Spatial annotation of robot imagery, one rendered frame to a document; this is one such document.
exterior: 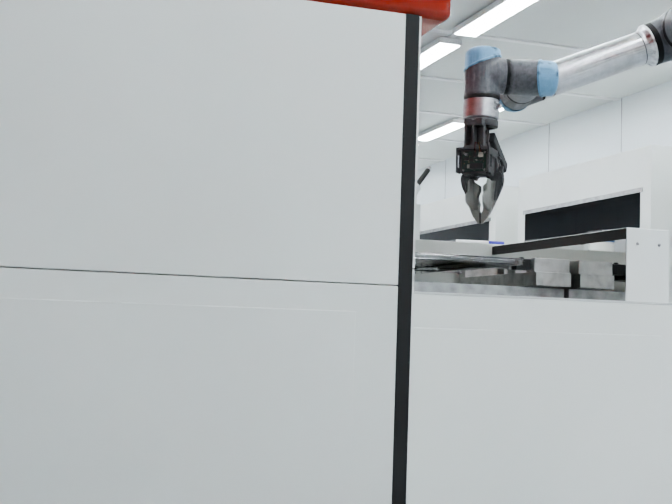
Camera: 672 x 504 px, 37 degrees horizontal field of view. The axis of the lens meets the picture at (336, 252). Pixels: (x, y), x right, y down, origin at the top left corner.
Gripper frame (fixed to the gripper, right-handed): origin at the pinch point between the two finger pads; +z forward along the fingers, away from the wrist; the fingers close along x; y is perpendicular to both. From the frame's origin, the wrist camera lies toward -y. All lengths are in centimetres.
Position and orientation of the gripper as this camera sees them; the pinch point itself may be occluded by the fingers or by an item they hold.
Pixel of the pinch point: (481, 217)
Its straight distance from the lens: 213.1
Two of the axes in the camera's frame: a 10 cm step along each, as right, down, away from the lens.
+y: -4.4, -0.8, -9.0
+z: -0.3, 10.0, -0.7
